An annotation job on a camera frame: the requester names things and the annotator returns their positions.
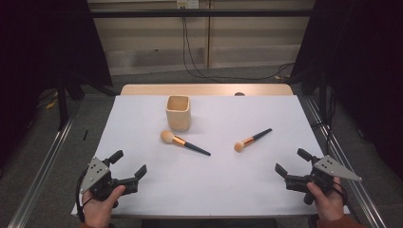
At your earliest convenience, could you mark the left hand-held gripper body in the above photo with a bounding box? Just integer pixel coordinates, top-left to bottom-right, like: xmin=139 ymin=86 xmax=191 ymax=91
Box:
xmin=80 ymin=157 xmax=141 ymax=202

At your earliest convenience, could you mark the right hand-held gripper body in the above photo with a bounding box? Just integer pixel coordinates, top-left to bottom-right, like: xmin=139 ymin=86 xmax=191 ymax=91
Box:
xmin=284 ymin=155 xmax=363 ymax=206

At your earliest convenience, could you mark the large makeup brush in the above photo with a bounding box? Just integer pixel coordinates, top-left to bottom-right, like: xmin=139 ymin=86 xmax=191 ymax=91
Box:
xmin=160 ymin=129 xmax=212 ymax=157

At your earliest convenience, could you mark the small makeup brush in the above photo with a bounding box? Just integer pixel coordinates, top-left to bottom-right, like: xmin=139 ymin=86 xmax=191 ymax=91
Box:
xmin=234 ymin=127 xmax=274 ymax=154

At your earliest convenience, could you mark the beige wooden cup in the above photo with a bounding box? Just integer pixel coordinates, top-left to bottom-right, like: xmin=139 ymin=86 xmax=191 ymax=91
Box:
xmin=165 ymin=94 xmax=192 ymax=132

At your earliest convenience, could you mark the person's right hand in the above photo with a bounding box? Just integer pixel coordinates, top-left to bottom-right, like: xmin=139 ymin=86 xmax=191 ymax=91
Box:
xmin=306 ymin=177 xmax=345 ymax=222

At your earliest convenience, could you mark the person's left hand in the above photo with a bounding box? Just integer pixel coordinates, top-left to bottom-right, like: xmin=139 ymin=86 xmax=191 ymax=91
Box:
xmin=81 ymin=184 xmax=126 ymax=228

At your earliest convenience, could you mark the black metal stand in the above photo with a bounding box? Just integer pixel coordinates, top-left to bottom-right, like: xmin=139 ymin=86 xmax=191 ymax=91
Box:
xmin=56 ymin=72 xmax=119 ymax=131
xmin=317 ymin=70 xmax=337 ymax=157

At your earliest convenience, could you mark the white table sheet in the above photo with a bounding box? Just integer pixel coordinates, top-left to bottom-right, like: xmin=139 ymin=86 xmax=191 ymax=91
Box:
xmin=70 ymin=94 xmax=351 ymax=219

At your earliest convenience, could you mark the dark curtain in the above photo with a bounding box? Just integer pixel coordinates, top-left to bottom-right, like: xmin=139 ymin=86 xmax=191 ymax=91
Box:
xmin=0 ymin=0 xmax=114 ymax=169
xmin=289 ymin=0 xmax=403 ymax=181

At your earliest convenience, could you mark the black horizontal bar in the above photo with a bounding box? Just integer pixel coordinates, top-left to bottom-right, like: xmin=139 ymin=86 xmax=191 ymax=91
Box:
xmin=89 ymin=9 xmax=313 ymax=19

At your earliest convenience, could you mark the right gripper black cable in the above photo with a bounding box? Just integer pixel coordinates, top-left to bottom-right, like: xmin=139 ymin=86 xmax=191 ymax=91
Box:
xmin=331 ymin=177 xmax=349 ymax=204

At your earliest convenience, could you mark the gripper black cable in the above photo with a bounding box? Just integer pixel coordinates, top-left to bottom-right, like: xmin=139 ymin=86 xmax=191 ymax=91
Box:
xmin=75 ymin=169 xmax=96 ymax=222
xmin=331 ymin=177 xmax=349 ymax=204

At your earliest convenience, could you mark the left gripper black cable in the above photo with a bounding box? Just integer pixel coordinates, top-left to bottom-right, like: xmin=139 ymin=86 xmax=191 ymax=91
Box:
xmin=75 ymin=169 xmax=96 ymax=222

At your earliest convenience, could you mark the aluminium floor rail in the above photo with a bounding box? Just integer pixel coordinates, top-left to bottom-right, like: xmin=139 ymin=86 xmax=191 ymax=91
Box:
xmin=300 ymin=96 xmax=388 ymax=228
xmin=8 ymin=104 xmax=81 ymax=228

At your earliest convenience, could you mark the black power cable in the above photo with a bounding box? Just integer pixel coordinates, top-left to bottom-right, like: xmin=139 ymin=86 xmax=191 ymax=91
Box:
xmin=183 ymin=17 xmax=297 ymax=82
xmin=182 ymin=8 xmax=229 ymax=83

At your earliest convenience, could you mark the white wall socket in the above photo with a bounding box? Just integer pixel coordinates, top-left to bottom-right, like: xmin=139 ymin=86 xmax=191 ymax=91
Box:
xmin=176 ymin=0 xmax=200 ymax=10

